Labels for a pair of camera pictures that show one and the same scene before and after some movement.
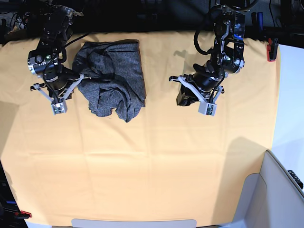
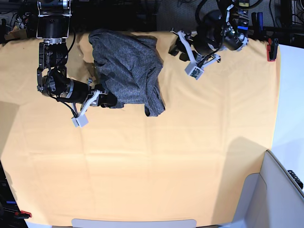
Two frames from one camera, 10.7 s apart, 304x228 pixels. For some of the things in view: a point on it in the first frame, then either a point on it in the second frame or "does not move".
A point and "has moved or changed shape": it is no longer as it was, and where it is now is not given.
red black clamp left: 23,214 does not move
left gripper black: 56,77 → 75,91
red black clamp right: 271,49 does not move
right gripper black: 204,82 → 207,39
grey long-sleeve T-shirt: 112,77 has moved or changed shape
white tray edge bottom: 80,223 does not move
